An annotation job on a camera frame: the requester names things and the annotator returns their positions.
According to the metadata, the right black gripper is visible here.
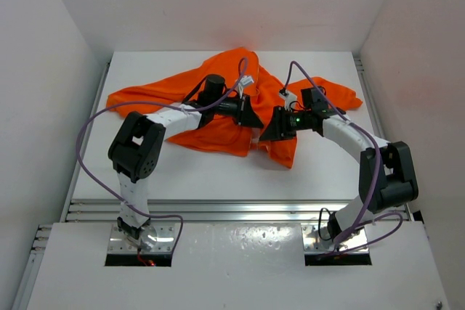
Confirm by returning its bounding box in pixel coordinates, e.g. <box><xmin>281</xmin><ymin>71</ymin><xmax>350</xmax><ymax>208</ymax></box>
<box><xmin>260</xmin><ymin>106</ymin><xmax>311</xmax><ymax>142</ymax></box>

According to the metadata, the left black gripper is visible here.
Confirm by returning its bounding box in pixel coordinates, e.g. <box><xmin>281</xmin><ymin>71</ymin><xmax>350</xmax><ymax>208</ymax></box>
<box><xmin>211</xmin><ymin>92</ymin><xmax>263</xmax><ymax>128</ymax></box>

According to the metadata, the orange zip jacket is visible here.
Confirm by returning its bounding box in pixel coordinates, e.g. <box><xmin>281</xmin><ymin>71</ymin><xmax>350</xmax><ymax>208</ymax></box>
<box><xmin>106</xmin><ymin>46</ymin><xmax>364</xmax><ymax>169</ymax></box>

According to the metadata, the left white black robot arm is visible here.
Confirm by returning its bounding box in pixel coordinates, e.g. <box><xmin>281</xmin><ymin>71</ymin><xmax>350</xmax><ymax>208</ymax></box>
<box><xmin>108</xmin><ymin>74</ymin><xmax>264</xmax><ymax>241</ymax></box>

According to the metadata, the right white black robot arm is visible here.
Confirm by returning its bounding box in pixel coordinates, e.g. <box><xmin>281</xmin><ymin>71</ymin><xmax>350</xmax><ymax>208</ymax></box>
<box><xmin>260</xmin><ymin>88</ymin><xmax>419</xmax><ymax>245</ymax></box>

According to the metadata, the white front cover panel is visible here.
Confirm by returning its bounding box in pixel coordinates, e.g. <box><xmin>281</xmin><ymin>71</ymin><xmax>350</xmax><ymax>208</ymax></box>
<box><xmin>28</xmin><ymin>221</ymin><xmax>449</xmax><ymax>309</ymax></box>

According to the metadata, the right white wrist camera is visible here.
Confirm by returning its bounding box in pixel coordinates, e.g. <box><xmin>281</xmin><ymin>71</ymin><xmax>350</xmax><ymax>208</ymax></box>
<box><xmin>279</xmin><ymin>89</ymin><xmax>297</xmax><ymax>110</ymax></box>

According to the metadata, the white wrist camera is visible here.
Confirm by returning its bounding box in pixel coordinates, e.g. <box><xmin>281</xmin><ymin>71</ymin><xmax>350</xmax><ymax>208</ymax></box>
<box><xmin>236</xmin><ymin>76</ymin><xmax>254</xmax><ymax>97</ymax></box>
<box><xmin>279</xmin><ymin>89</ymin><xmax>297</xmax><ymax>110</ymax></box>

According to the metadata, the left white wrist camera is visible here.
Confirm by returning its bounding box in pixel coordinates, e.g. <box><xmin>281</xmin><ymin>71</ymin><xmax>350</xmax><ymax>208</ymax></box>
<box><xmin>236</xmin><ymin>76</ymin><xmax>254</xmax><ymax>97</ymax></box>

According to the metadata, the right black thin cable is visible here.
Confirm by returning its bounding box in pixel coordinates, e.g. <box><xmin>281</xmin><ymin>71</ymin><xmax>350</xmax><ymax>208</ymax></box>
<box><xmin>318</xmin><ymin>207</ymin><xmax>333</xmax><ymax>241</ymax></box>

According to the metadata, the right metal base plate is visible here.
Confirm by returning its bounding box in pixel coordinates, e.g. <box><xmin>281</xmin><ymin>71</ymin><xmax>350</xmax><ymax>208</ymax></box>
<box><xmin>301</xmin><ymin>223</ymin><xmax>368</xmax><ymax>255</ymax></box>

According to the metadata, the metal base plate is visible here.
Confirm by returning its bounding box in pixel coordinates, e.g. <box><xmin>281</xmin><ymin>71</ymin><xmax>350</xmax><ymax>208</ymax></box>
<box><xmin>301</xmin><ymin>223</ymin><xmax>368</xmax><ymax>255</ymax></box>
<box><xmin>108</xmin><ymin>223</ymin><xmax>176</xmax><ymax>255</ymax></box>

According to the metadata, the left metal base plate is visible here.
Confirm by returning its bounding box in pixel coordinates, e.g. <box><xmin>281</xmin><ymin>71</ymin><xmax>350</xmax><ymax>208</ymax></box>
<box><xmin>108</xmin><ymin>223</ymin><xmax>176</xmax><ymax>255</ymax></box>

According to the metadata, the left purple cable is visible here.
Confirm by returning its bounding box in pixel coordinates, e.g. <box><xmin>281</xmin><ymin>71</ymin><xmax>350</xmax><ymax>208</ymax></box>
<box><xmin>76</xmin><ymin>57</ymin><xmax>250</xmax><ymax>253</ymax></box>

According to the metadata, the aluminium extrusion rail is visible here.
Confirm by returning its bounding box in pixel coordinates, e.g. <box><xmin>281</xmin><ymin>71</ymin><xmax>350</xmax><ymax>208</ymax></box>
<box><xmin>63</xmin><ymin>199</ymin><xmax>349</xmax><ymax>222</ymax></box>

